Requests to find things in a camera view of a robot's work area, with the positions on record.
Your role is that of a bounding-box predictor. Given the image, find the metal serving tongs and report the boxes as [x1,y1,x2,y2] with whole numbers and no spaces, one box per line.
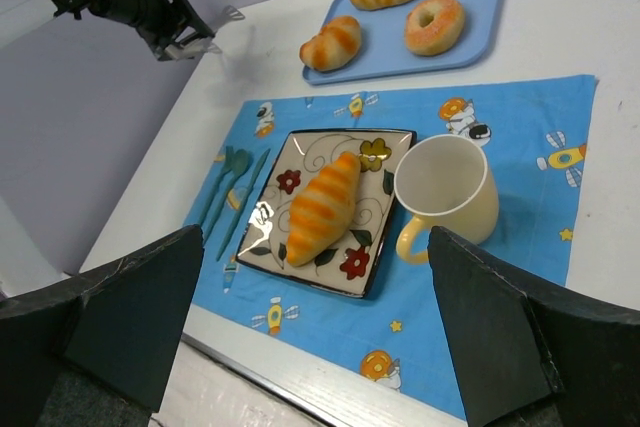
[155,5,245,61]

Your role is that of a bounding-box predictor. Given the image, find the teal plastic spoon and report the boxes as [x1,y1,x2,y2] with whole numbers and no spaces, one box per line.
[203,149,252,243]

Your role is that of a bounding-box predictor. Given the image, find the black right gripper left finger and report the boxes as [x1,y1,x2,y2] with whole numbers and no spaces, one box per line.
[1,225,204,426]

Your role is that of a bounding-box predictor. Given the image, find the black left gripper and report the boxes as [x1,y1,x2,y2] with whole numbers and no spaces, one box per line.
[89,0,215,58]

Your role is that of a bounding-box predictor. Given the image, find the long striped croissant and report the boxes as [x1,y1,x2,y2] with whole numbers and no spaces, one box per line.
[286,152,361,267]

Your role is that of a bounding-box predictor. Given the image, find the teal plastic fork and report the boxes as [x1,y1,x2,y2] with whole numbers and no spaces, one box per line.
[197,145,234,226]

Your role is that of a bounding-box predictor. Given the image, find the yellow mug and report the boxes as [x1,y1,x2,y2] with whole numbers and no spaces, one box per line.
[393,134,499,265]

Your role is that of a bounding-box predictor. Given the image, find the teal plastic knife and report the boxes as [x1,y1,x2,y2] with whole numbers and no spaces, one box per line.
[216,148,271,261]

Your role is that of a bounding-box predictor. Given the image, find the round twisted bread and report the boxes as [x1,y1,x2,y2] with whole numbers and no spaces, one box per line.
[299,16,362,72]

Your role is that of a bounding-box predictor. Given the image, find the square floral plate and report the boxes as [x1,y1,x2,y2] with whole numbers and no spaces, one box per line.
[236,129,417,298]

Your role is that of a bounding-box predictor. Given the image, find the blue plastic tray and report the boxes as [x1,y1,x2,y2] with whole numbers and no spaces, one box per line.
[301,0,510,87]

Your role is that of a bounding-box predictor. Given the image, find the blue cartoon placemat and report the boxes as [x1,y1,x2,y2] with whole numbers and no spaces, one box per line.
[193,75,596,417]

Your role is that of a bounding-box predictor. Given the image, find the sugared orange donut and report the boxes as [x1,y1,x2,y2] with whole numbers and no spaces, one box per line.
[404,0,466,56]

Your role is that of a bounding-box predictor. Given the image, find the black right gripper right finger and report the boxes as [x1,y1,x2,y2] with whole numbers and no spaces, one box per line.
[428,227,639,426]

